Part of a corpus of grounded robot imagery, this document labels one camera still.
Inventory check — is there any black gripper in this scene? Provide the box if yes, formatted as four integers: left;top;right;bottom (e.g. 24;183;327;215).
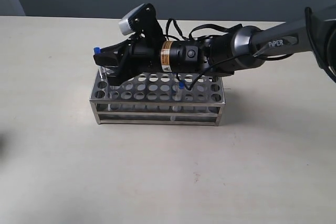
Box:
93;39;204;86

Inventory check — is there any blue capped tube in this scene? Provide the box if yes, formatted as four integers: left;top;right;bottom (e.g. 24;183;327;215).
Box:
98;66;107;81
93;47;101;55
172;82;184;112

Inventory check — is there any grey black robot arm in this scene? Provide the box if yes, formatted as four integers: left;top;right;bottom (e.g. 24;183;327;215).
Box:
93;3;335;86

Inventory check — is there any stainless steel test tube rack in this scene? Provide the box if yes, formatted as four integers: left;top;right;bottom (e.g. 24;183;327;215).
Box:
90;72;225;126

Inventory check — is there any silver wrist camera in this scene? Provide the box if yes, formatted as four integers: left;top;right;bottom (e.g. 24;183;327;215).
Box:
119;3;156;36

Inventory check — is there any black cable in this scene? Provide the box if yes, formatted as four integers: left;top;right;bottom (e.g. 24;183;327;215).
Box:
164;6;336;92

